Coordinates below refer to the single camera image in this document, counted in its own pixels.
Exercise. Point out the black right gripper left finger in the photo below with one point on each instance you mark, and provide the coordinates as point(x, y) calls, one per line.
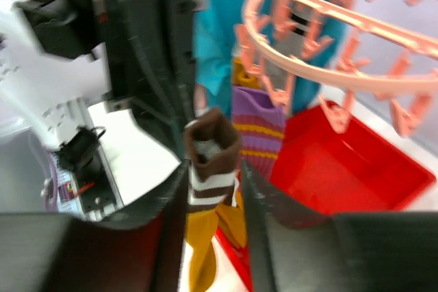
point(137, 248)

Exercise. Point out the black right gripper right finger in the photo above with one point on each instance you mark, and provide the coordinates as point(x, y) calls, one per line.
point(294, 248)

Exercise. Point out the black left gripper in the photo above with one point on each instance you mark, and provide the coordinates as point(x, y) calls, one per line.
point(151, 62)

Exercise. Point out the purple sock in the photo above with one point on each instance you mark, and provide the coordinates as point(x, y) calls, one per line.
point(261, 126)
point(240, 76)

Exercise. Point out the grey striped sock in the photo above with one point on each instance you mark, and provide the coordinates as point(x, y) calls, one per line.
point(290, 45)

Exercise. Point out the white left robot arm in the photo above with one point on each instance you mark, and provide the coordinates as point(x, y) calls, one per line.
point(34, 83)

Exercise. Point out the red plastic bin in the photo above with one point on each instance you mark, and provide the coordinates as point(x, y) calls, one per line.
point(356, 172)

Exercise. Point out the teal shirt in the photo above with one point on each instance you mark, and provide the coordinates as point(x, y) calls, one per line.
point(214, 39)

